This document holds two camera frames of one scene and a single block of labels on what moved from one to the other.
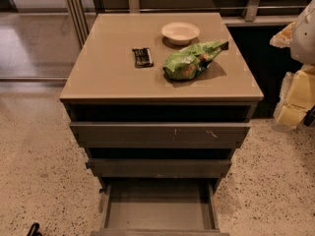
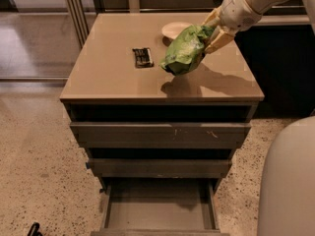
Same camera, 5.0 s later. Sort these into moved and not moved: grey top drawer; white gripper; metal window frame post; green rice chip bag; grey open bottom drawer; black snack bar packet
Moved: green rice chip bag; white gripper
Not moved: grey top drawer; black snack bar packet; grey open bottom drawer; metal window frame post
